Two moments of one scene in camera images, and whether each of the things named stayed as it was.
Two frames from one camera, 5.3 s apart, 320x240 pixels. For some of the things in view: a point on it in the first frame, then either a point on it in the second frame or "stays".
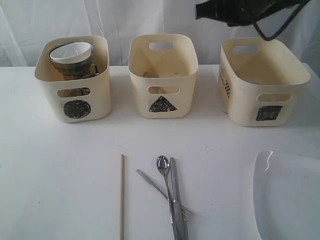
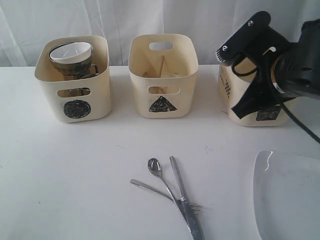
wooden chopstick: (122, 197) to (162, 62)
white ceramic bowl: (71, 52) stays
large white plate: (286, 196) stays
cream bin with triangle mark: (163, 67) stays
